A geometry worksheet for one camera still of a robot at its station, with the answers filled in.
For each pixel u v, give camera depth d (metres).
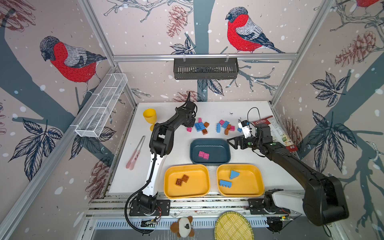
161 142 0.64
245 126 0.76
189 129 1.03
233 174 0.84
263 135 0.66
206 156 0.90
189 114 0.82
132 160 0.90
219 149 0.94
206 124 1.07
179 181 0.81
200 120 1.08
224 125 1.07
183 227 0.66
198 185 0.80
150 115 0.96
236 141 0.74
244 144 0.74
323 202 0.41
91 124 0.70
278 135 0.98
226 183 0.80
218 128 1.04
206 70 1.06
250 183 0.81
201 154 0.90
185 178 0.81
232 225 0.68
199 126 1.06
